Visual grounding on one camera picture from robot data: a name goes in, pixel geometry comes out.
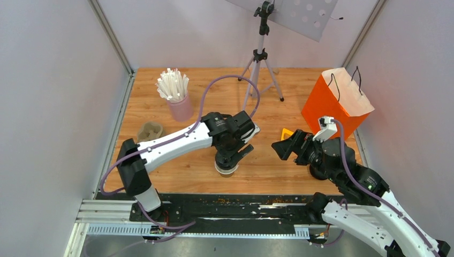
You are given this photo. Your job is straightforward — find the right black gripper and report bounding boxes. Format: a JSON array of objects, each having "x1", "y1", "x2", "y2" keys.
[{"x1": 270, "y1": 129, "x2": 338, "y2": 183}]

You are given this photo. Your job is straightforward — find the black plastic cup lid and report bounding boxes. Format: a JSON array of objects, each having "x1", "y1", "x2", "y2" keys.
[{"x1": 215, "y1": 156, "x2": 239, "y2": 175}]

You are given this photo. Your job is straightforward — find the brown paper cup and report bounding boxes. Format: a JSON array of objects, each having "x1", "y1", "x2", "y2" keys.
[{"x1": 215, "y1": 164, "x2": 239, "y2": 178}]

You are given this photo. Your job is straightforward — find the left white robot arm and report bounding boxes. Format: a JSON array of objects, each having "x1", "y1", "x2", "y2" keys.
[{"x1": 117, "y1": 111, "x2": 260, "y2": 221}]

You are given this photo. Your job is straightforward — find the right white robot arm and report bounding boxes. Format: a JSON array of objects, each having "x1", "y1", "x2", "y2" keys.
[{"x1": 271, "y1": 130, "x2": 451, "y2": 256}]

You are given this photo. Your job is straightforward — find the pink translucent straw holder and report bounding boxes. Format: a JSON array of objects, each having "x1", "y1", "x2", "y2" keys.
[{"x1": 166, "y1": 94, "x2": 194, "y2": 122}]

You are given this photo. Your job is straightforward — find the orange paper bag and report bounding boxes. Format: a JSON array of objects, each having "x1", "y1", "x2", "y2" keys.
[{"x1": 301, "y1": 67, "x2": 375, "y2": 139}]

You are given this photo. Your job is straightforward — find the grey pulp cup carrier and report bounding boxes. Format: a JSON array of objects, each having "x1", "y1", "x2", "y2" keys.
[{"x1": 137, "y1": 122, "x2": 165, "y2": 142}]

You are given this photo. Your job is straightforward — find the bundle of white straws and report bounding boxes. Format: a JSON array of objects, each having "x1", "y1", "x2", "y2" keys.
[{"x1": 155, "y1": 68, "x2": 190, "y2": 103}]

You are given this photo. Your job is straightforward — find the grey perforated panel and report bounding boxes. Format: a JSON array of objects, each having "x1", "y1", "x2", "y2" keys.
[{"x1": 229, "y1": 0, "x2": 338, "y2": 42}]

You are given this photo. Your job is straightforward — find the yellow triangular plastic bracket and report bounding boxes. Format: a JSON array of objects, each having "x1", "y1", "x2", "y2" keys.
[{"x1": 281, "y1": 128, "x2": 294, "y2": 140}]

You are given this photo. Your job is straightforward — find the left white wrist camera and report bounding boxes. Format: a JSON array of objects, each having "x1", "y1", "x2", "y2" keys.
[{"x1": 241, "y1": 124, "x2": 260, "y2": 143}]

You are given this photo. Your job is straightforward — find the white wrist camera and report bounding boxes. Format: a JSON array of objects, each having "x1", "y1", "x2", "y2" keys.
[
  {"x1": 241, "y1": 124, "x2": 260, "y2": 143},
  {"x1": 313, "y1": 116, "x2": 337, "y2": 142}
]

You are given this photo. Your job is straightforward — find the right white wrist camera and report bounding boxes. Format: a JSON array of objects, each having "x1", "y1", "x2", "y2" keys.
[{"x1": 313, "y1": 116, "x2": 337, "y2": 142}]

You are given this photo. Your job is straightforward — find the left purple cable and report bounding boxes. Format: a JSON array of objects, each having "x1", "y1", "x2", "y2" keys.
[{"x1": 99, "y1": 74, "x2": 261, "y2": 196}]

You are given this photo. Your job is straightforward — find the purple cable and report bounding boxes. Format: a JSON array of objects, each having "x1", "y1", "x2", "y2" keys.
[
  {"x1": 99, "y1": 74, "x2": 261, "y2": 196},
  {"x1": 330, "y1": 118, "x2": 442, "y2": 257}
]

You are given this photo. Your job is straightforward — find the silver camera tripod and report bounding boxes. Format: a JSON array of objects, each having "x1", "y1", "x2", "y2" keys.
[{"x1": 241, "y1": 1, "x2": 285, "y2": 109}]

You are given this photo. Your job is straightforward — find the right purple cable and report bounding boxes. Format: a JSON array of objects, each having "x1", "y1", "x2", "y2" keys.
[{"x1": 330, "y1": 118, "x2": 442, "y2": 257}]

